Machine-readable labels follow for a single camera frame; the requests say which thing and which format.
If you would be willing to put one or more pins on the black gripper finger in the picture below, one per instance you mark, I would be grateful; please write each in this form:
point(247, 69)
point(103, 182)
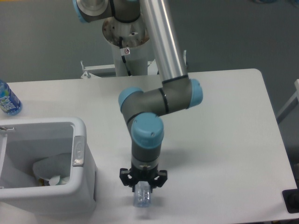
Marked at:
point(125, 177)
point(159, 180)

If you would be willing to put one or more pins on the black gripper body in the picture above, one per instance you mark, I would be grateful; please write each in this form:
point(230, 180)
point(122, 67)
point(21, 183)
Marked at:
point(147, 175)

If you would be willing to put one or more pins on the clear plastic bottle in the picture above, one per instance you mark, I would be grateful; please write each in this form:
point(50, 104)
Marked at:
point(142, 195)

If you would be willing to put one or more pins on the white plastic wrapper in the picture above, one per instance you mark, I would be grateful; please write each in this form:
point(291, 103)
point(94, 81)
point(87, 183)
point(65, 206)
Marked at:
point(56, 169)

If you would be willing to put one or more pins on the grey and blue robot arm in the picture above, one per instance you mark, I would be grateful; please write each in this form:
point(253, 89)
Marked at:
point(141, 110)

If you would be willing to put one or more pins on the white plastic trash can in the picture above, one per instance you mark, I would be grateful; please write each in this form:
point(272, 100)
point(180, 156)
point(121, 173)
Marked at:
point(26, 141)

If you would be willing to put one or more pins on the black clamp at table edge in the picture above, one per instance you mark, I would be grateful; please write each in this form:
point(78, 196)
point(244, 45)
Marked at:
point(291, 198)

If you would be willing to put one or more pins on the blue labelled water bottle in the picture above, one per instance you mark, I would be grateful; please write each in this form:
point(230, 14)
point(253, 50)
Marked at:
point(9, 102)

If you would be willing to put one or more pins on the white pedestal base frame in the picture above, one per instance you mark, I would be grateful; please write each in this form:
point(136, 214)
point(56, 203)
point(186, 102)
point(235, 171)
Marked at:
point(109, 70)

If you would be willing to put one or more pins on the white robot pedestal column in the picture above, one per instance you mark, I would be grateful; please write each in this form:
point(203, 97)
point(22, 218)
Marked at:
point(129, 43)

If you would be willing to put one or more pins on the white frame at right edge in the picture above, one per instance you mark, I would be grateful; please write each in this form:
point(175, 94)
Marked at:
point(290, 105)

